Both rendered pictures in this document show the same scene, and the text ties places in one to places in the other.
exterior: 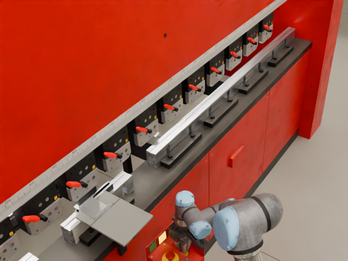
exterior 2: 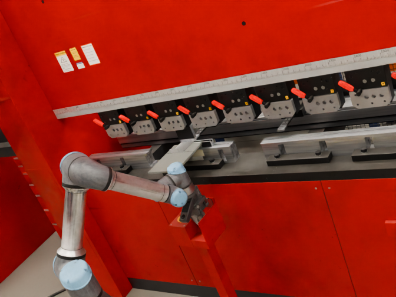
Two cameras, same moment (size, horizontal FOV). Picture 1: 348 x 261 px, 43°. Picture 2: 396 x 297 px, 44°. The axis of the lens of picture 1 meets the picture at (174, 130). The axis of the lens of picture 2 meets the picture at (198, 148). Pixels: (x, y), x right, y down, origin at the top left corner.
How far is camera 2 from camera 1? 248 cm
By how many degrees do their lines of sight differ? 78
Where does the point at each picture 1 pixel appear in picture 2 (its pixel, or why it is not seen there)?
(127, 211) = (180, 159)
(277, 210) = (73, 171)
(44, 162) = (134, 88)
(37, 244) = not seen: hidden behind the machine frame
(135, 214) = not seen: hidden behind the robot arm
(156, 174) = (258, 163)
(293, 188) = not seen: outside the picture
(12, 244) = (123, 129)
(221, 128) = (356, 167)
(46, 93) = (126, 41)
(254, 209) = (71, 159)
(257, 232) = (66, 175)
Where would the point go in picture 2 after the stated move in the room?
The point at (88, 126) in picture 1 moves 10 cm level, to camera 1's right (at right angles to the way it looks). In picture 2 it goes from (165, 78) to (167, 83)
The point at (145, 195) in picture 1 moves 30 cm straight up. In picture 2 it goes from (230, 170) to (208, 116)
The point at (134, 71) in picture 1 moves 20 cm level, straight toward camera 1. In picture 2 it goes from (207, 49) to (165, 67)
